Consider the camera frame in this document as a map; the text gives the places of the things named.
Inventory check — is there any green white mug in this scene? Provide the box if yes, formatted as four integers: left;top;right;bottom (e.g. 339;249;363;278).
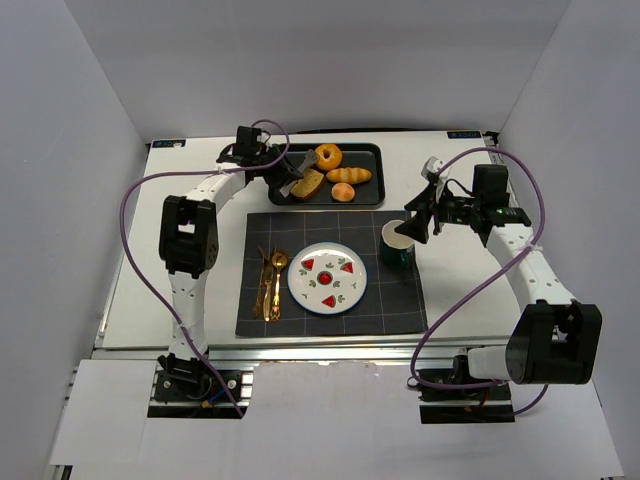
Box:
379;220;414;269

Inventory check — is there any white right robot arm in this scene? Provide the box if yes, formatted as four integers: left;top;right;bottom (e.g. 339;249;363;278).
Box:
396;157;602;388

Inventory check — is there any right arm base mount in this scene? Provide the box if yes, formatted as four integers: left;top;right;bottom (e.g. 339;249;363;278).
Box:
416;354;515;425

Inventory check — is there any aluminium frame rail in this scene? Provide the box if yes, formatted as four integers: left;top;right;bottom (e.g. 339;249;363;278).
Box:
64;344;506;401

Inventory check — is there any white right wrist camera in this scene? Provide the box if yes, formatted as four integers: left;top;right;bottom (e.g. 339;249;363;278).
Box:
421;156;444;181

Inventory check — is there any gold knife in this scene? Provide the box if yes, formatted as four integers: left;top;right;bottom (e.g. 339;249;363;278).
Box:
263;248;278;322

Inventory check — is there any striped long bread roll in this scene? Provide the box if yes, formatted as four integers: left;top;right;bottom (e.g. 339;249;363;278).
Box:
326;167;372;185

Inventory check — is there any right blue table label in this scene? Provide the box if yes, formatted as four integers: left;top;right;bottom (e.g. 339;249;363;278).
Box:
447;130;482;139

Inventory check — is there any white watermelon pattern plate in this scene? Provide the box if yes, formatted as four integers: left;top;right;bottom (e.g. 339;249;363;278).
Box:
287;242;368;315

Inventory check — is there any small round bun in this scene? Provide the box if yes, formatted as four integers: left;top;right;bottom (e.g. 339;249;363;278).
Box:
331;182;355;203

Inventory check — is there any blue table label sticker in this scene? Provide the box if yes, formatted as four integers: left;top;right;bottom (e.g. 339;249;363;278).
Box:
151;139;186;149

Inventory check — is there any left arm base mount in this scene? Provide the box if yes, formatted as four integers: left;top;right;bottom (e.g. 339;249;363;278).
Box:
147;354;248;420

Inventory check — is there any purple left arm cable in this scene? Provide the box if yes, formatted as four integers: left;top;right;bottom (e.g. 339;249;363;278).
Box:
121;118;291;419

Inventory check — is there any brown bread slice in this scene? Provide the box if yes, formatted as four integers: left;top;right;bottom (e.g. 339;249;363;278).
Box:
290;168;325;201

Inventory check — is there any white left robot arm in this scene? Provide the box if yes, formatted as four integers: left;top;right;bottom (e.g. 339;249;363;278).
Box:
159;126;318;361

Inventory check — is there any dark checked placemat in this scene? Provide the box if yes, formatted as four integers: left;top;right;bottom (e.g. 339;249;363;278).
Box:
235;211;427;338

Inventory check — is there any orange glazed donut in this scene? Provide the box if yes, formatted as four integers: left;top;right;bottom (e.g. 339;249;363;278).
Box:
315;144;343;172

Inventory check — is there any gold fork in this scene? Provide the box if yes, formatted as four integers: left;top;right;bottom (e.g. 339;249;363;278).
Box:
253;246;268;319

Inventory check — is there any gold spoon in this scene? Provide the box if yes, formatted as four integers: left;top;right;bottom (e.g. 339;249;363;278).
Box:
270;249;288;321

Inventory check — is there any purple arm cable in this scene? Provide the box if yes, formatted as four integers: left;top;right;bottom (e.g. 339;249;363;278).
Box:
121;118;291;419
405;146;549;415

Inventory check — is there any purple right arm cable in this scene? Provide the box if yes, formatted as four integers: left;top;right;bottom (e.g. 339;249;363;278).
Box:
405;146;549;415

